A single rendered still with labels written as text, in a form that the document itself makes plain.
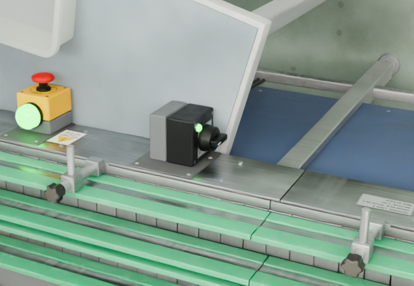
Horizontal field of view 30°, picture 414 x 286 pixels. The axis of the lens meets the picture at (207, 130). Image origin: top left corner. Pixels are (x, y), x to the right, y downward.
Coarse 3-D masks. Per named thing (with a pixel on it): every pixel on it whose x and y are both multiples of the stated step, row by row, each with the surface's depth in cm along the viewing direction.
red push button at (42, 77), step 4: (40, 72) 138; (44, 72) 138; (32, 76) 137; (36, 76) 136; (40, 76) 136; (44, 76) 136; (48, 76) 136; (52, 76) 137; (32, 80) 136; (36, 80) 136; (40, 80) 136; (44, 80) 136; (48, 80) 136; (52, 80) 137; (40, 84) 137; (44, 84) 137; (44, 88) 137
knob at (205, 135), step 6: (204, 126) 125; (210, 126) 125; (204, 132) 124; (210, 132) 124; (216, 132) 125; (198, 138) 124; (204, 138) 124; (210, 138) 124; (216, 138) 125; (222, 138) 125; (198, 144) 125; (204, 144) 124; (210, 144) 124; (216, 144) 123; (204, 150) 126; (210, 150) 125
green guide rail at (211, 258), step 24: (0, 192) 136; (0, 216) 128; (24, 216) 128; (48, 216) 129; (72, 216) 129; (96, 216) 128; (96, 240) 121; (120, 240) 121; (144, 240) 122; (168, 240) 122; (192, 240) 121; (192, 264) 115; (216, 264) 115; (240, 264) 115; (264, 264) 115; (288, 264) 115
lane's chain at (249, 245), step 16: (48, 160) 131; (16, 192) 137; (32, 192) 135; (192, 192) 121; (80, 208) 132; (96, 208) 130; (112, 208) 129; (256, 208) 116; (160, 224) 125; (176, 224) 124; (336, 224) 111; (224, 240) 121; (240, 240) 120; (400, 240) 108; (288, 256) 117; (304, 256) 115; (368, 272) 112
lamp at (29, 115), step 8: (24, 104) 136; (32, 104) 135; (16, 112) 135; (24, 112) 134; (32, 112) 134; (40, 112) 135; (16, 120) 135; (24, 120) 134; (32, 120) 134; (40, 120) 135
